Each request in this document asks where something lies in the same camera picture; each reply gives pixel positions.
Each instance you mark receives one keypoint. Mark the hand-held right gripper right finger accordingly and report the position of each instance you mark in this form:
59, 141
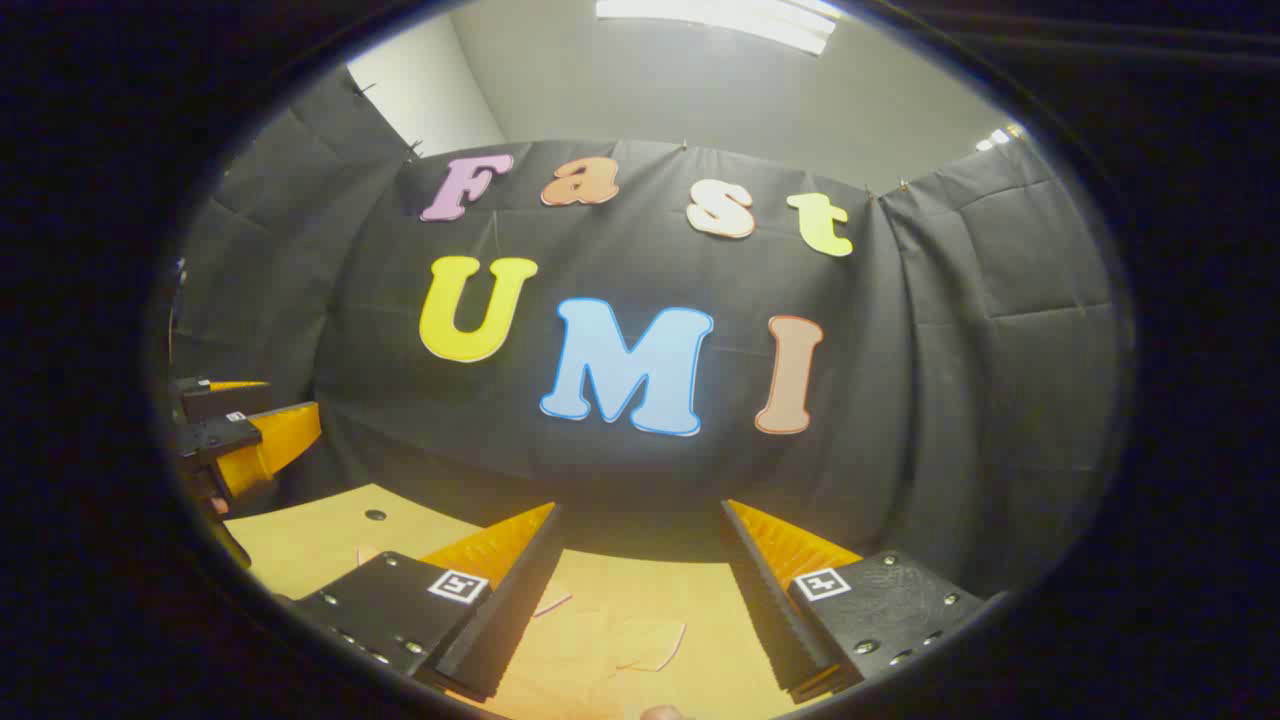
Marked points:
765, 600

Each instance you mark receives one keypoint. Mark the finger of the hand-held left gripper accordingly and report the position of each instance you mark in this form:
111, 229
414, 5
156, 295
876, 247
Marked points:
225, 398
270, 440

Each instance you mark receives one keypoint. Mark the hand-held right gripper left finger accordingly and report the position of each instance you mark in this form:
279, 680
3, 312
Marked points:
505, 620

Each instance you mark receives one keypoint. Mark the orange polo T-shirt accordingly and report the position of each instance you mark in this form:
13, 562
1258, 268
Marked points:
640, 645

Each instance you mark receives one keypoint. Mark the black backdrop cloth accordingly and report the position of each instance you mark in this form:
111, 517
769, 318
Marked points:
950, 400

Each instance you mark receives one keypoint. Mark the small ceiling light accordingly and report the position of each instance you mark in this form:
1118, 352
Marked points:
1000, 136

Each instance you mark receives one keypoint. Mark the long ceiling light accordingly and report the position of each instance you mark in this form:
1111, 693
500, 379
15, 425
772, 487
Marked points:
720, 18

